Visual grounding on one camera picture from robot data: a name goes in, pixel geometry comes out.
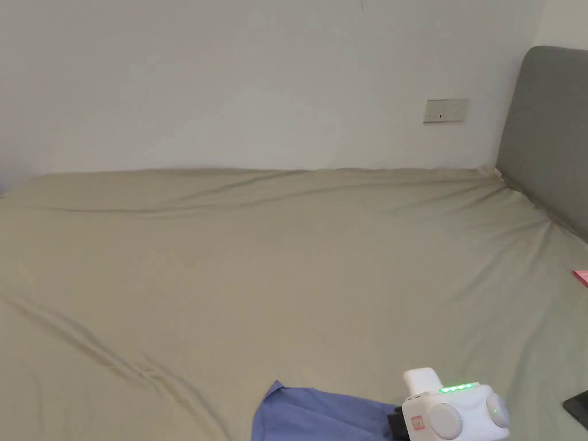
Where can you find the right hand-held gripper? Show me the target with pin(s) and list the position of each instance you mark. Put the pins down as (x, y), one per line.
(448, 409)

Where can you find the blue shirt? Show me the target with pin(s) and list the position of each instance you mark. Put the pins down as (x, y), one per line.
(312, 415)

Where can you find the black phone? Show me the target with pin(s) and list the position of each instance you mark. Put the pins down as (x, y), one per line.
(578, 404)

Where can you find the pink card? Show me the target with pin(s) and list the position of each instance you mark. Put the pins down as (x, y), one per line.
(581, 278)

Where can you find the bed with beige sheet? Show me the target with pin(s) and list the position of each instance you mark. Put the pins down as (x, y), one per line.
(257, 275)

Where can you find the grey padded headboard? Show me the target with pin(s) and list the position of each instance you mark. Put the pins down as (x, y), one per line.
(546, 138)

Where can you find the white wall socket panel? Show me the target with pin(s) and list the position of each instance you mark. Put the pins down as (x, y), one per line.
(445, 111)

